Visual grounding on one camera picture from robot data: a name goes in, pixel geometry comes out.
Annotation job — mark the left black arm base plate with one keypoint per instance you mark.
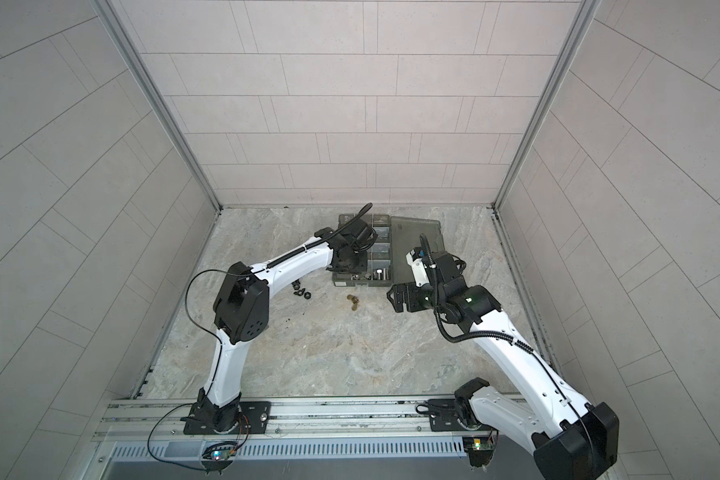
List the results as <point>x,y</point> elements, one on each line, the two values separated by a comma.
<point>247,417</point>

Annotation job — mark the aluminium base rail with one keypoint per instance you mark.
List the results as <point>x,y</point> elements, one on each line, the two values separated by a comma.
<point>322,428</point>

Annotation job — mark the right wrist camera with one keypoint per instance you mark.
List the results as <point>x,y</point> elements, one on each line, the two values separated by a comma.
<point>416,261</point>

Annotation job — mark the right controller board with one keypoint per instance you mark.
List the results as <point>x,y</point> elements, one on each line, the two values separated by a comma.
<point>479,450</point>

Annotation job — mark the controller board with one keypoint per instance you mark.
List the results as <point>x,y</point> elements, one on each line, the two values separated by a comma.
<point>479,450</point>
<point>217,457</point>

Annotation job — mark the brass wing nuts pair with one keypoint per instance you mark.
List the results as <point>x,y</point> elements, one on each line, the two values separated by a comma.
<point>354,300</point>

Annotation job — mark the clear compartment organizer box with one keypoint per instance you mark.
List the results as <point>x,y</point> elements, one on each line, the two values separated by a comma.
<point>397,236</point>

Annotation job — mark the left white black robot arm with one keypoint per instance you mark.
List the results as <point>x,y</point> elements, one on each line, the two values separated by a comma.
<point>242,308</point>

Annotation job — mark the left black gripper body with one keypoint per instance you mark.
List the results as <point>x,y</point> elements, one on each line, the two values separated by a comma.
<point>356,263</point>

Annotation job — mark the left controller board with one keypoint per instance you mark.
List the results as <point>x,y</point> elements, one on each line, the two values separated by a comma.
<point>217,457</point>

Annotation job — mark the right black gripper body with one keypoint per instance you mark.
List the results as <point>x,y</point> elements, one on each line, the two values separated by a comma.
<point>421,298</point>

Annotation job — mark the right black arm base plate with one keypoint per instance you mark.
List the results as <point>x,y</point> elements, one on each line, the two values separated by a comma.
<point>441,414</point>

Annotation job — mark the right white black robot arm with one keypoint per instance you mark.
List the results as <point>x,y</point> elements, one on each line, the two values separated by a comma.
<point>568,436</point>

